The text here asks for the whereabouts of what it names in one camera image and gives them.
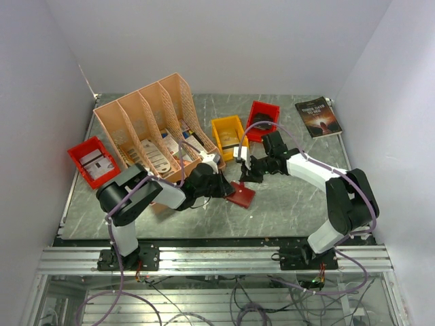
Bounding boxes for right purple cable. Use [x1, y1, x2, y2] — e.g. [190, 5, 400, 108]
[237, 121, 379, 296]

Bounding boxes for yellow plastic bin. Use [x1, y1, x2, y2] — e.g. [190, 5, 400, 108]
[211, 115, 245, 162]

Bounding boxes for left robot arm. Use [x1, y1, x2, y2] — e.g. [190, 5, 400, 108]
[96, 162, 236, 271]

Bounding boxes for pink file organizer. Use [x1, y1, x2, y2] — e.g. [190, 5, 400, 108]
[94, 73, 219, 183]

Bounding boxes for black credit card stack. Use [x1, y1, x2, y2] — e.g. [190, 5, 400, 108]
[251, 112, 275, 130]

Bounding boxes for red card holder wallet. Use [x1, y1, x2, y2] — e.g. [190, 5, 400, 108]
[226, 181, 256, 209]

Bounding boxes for aluminium mounting rail frame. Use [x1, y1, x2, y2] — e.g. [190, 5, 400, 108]
[20, 240, 410, 325]

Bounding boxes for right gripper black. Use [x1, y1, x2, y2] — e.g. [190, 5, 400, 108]
[239, 154, 274, 184]

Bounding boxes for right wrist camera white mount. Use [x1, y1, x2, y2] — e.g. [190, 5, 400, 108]
[233, 146, 251, 174]

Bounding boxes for gold card in bin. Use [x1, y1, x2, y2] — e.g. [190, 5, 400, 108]
[218, 128, 239, 153]

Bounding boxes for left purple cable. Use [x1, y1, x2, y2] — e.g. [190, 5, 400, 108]
[74, 140, 208, 326]

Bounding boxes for red bin with cards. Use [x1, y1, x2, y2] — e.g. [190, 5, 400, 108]
[246, 101, 280, 143]

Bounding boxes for purple cable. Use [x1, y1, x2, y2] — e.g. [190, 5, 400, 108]
[74, 140, 208, 326]
[237, 121, 379, 296]

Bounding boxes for dark paperback book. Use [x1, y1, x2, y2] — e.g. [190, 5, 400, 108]
[295, 96, 343, 139]

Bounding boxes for white cards in left bin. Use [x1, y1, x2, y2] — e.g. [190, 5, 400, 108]
[80, 149, 115, 180]

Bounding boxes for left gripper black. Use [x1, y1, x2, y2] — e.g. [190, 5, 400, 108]
[196, 169, 237, 198]

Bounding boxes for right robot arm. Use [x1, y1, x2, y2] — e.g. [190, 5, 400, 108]
[233, 131, 379, 269]

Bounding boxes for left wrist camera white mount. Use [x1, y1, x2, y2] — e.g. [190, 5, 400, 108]
[199, 151, 220, 173]

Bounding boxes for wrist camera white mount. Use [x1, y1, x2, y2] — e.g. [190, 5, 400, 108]
[233, 146, 251, 174]
[199, 151, 220, 173]

